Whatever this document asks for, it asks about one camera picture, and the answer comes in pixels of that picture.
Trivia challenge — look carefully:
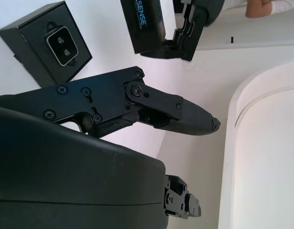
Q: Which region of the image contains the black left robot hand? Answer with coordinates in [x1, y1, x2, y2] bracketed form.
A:
[147, 0, 225, 62]

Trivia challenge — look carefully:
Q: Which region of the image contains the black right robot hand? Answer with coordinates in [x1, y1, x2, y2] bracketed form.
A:
[0, 66, 221, 229]

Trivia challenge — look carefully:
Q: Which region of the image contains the black RealSense box lid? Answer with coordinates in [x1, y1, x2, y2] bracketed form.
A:
[120, 0, 176, 58]

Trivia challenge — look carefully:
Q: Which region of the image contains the small silver depth camera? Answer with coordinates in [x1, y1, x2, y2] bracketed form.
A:
[43, 26, 79, 65]

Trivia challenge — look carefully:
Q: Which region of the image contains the person's bare forearm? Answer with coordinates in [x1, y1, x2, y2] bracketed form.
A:
[245, 0, 280, 19]

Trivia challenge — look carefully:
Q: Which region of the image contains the black box base with insert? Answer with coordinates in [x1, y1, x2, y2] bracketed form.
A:
[0, 0, 93, 86]

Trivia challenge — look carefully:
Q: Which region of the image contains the white curved furniture piece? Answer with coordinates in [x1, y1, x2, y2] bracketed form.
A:
[222, 59, 294, 229]

